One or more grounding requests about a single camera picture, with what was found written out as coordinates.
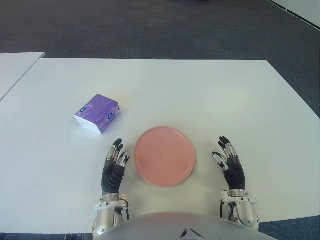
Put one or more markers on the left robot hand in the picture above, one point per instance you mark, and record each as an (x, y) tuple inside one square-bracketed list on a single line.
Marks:
[(111, 175)]

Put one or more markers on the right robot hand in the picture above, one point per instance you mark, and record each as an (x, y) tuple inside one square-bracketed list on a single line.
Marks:
[(236, 175)]

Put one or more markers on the purple tissue paper pack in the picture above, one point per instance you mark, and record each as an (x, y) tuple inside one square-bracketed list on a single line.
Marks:
[(98, 110)]

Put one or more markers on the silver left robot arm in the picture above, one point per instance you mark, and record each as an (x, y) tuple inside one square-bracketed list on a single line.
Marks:
[(106, 215)]

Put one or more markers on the pink round plate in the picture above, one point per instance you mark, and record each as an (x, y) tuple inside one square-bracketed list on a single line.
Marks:
[(165, 156)]

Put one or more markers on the grey robot torso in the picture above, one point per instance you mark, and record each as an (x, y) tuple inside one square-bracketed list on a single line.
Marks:
[(162, 227)]

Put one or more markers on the white neighbouring table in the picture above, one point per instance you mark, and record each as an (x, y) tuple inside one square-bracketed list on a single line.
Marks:
[(15, 67)]

